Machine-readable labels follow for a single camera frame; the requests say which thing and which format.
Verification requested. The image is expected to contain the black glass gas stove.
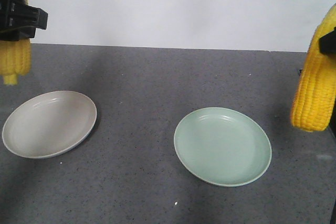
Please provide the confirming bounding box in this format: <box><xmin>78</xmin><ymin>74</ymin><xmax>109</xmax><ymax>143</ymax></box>
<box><xmin>328</xmin><ymin>104</ymin><xmax>335</xmax><ymax>141</ymax></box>

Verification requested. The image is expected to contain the orange yellow corn cob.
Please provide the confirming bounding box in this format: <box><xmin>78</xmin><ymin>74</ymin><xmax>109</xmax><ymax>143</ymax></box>
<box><xmin>290</xmin><ymin>5</ymin><xmax>335</xmax><ymax>132</ymax></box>

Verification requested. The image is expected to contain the bright yellow corn cob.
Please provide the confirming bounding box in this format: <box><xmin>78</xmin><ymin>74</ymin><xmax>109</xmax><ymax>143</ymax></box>
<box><xmin>0</xmin><ymin>0</ymin><xmax>32</xmax><ymax>86</ymax></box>

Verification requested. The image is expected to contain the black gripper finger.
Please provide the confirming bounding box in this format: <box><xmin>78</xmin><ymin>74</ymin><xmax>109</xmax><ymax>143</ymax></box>
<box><xmin>319</xmin><ymin>28</ymin><xmax>336</xmax><ymax>54</ymax></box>
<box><xmin>1</xmin><ymin>0</ymin><xmax>48</xmax><ymax>33</ymax></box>
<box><xmin>1</xmin><ymin>26</ymin><xmax>36</xmax><ymax>41</ymax></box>

